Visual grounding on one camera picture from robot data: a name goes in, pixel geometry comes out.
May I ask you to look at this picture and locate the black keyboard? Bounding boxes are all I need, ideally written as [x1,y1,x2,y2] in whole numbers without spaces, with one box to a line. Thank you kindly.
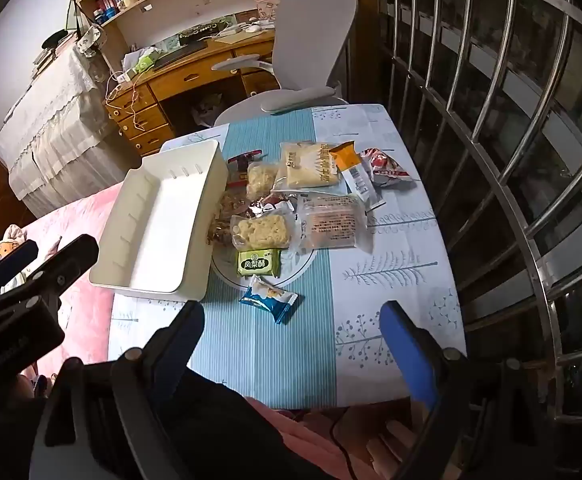
[152,40,209,68]

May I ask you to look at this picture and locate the orange and white snack packet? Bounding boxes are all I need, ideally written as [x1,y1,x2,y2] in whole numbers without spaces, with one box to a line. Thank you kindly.
[328,141,387,208]

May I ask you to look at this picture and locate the person's pink trousers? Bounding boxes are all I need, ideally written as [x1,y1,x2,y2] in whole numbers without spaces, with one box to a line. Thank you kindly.
[251,405,352,480]

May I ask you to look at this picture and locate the person's black clothing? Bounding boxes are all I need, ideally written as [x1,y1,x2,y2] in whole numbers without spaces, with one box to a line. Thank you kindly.
[161,370,322,480]

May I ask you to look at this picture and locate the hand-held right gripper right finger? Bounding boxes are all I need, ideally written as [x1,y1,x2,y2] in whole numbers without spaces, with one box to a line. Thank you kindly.
[380,301,557,480]

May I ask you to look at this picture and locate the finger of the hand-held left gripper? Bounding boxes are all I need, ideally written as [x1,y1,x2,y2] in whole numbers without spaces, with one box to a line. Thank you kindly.
[21,234,100,311]
[0,239,40,292]

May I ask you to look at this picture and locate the clear packet of pale cookies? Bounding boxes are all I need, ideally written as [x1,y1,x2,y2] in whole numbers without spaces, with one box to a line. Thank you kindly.
[245,162,279,201]

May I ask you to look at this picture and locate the bear printed blanket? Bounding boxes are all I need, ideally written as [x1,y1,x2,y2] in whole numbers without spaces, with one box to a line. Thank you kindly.
[0,225,36,296]

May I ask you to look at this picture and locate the clear packet of pink cake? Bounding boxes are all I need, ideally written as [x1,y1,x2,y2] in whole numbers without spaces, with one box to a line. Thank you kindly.
[291,192,374,256]

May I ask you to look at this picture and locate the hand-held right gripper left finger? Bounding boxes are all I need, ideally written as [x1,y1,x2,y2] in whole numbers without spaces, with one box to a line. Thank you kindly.
[31,300,207,480]

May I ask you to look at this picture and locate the clear packet of brown nuts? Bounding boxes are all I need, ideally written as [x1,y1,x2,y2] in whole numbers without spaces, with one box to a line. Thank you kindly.
[207,191,252,247]

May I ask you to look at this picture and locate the trash bag under desk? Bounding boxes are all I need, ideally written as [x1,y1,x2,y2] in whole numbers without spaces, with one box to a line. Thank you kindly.
[191,92,227,128]

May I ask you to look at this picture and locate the clear packet of rice crackers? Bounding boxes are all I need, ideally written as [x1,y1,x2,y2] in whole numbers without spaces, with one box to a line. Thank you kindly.
[230,212,294,253]

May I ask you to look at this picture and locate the green snack packet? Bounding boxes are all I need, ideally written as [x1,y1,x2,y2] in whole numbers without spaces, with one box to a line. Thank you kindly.
[236,249,282,279]

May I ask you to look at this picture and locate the white charger cables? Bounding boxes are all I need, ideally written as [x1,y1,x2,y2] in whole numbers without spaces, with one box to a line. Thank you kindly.
[103,70,144,133]

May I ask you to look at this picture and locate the wooden bookshelf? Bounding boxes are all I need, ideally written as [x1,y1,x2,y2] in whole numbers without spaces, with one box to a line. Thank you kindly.
[61,0,292,46]

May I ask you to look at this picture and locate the red and white packet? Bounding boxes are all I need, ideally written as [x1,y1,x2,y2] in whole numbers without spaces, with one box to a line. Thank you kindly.
[361,147,417,190]

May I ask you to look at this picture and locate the decorated gift box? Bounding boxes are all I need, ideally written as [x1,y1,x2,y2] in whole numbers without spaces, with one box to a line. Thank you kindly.
[253,0,279,23]

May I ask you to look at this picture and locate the blue snack packet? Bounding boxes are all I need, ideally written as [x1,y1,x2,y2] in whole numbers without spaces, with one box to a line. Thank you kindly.
[238,275,303,326]

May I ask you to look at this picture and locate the floral fabric bag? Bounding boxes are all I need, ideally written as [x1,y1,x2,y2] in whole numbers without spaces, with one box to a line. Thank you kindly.
[78,25,108,58]

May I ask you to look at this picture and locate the person's bare foot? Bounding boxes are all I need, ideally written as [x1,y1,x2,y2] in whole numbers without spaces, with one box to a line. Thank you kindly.
[363,417,424,480]

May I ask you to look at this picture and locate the pink blanket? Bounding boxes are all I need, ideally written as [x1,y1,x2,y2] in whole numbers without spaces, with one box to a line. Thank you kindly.
[21,180,126,386]

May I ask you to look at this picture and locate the large clear bread bag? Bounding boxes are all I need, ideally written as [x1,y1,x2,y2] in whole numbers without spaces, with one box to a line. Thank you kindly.
[271,141,344,193]

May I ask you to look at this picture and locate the teal and white printed tablecloth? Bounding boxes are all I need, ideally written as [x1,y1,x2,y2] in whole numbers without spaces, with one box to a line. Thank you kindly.
[107,104,468,411]

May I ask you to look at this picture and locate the white plastic storage bin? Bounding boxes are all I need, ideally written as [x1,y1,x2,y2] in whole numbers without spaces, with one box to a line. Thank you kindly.
[89,139,229,302]

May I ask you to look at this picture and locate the red-topped dark snack packet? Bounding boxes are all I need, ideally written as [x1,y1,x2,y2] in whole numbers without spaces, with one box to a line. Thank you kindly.
[227,149,264,181]

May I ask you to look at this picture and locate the black cable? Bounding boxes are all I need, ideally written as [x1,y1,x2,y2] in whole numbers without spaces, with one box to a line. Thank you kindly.
[331,407,357,480]

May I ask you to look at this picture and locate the wooden desk with drawers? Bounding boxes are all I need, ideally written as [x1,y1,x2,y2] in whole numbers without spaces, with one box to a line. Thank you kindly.
[103,30,277,157]

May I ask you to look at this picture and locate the grey office chair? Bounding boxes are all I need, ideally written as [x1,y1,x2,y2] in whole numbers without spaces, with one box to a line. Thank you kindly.
[211,0,360,127]

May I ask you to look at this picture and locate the pile of flat books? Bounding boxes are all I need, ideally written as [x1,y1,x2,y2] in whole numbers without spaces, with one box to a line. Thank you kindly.
[31,30,79,78]

